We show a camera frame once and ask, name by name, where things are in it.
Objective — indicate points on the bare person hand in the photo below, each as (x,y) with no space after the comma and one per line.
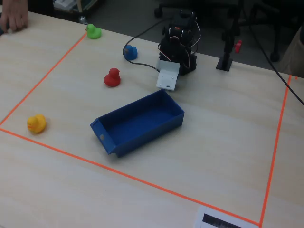
(14,14)

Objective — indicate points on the red rubber duck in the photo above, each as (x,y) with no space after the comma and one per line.
(112,79)

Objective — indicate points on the green rubber duck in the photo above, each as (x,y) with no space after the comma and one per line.
(95,32)

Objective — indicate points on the yellow rubber duck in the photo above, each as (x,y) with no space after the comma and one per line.
(38,123)

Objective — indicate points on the blue rubber duck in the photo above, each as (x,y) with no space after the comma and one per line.
(131,52)

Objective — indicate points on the blue plastic box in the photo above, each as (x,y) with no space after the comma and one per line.
(142,121)

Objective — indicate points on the white papers stack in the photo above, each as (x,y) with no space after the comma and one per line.
(64,3)

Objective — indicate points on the silver metal cylinder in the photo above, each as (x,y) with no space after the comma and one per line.
(82,20)

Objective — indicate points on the black office chair base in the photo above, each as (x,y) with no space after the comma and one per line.
(158,12)
(275,57)

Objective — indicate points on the person in beige clothing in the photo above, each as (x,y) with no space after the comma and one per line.
(297,52)

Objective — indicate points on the white paper with black bar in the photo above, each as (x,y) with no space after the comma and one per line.
(213,218)

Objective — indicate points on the black camera stand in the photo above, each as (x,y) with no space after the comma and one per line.
(224,63)

